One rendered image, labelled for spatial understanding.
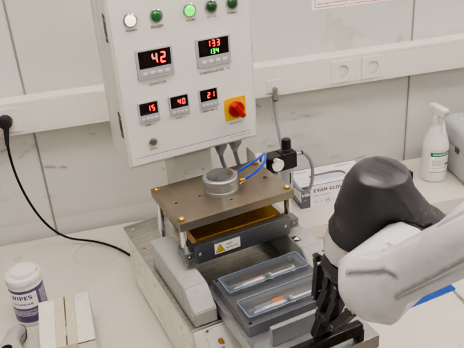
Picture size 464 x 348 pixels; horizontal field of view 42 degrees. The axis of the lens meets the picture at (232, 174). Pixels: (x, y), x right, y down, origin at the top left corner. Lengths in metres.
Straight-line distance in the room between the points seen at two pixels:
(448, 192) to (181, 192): 0.96
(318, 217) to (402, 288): 1.13
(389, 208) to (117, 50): 0.72
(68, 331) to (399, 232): 0.89
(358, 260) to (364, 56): 1.27
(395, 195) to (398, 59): 1.25
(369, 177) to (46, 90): 1.21
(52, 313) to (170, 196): 0.41
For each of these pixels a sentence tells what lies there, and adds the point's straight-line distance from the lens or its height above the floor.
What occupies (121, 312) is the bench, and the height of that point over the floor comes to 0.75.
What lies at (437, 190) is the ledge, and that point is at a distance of 2.02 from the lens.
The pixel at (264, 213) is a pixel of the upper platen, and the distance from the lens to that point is 1.36.
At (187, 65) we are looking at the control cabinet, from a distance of 1.37.
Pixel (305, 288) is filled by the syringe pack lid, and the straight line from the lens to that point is 1.22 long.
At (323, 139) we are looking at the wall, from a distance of 2.05.
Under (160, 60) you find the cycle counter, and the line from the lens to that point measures 1.34.
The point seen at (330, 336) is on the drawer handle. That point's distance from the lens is 1.11.
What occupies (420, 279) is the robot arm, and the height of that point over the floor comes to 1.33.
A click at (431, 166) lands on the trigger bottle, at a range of 2.04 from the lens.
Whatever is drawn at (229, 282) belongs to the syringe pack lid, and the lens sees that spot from 1.25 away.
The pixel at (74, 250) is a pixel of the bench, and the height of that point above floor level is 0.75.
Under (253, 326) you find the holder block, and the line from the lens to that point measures 1.16.
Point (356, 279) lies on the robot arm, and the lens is 0.75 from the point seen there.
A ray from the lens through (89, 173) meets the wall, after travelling 1.93.
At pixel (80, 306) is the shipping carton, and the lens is 1.53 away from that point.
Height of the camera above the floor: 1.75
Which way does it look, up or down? 27 degrees down
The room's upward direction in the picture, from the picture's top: 4 degrees counter-clockwise
